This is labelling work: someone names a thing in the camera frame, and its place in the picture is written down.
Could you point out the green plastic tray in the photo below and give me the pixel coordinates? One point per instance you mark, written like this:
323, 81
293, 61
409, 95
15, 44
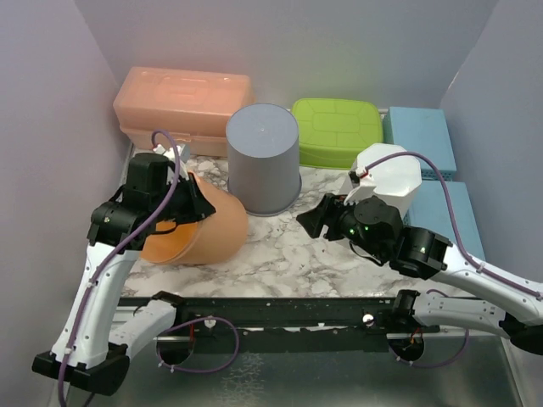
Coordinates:
333, 131

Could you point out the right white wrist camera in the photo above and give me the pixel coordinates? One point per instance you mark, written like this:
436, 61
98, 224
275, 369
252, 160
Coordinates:
363, 186

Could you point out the white faceted bin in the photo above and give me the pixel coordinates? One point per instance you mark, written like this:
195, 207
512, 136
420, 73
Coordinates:
397, 179

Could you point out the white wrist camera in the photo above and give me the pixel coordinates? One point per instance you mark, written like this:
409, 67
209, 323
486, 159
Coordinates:
363, 186
183, 152

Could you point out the orange round bin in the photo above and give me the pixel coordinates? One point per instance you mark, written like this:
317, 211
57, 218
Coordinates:
213, 240

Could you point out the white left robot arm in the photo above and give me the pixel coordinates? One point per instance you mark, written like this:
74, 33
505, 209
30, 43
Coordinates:
87, 354

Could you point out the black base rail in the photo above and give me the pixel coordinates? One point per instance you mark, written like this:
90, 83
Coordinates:
285, 325

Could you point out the large blue perforated basket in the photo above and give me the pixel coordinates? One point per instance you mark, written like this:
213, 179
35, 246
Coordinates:
422, 131

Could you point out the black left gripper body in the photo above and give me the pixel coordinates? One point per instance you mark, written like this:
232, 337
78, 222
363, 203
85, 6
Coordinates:
174, 210

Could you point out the blue-grey round bin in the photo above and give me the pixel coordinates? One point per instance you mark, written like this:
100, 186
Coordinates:
263, 158

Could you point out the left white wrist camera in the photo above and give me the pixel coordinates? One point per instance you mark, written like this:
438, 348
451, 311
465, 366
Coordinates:
183, 152

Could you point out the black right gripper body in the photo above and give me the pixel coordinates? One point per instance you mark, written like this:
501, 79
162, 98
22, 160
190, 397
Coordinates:
349, 231

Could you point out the orange plastic toolbox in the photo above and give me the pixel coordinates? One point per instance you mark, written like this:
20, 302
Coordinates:
193, 106

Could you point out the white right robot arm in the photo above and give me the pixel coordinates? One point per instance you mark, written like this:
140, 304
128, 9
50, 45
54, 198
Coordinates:
497, 302

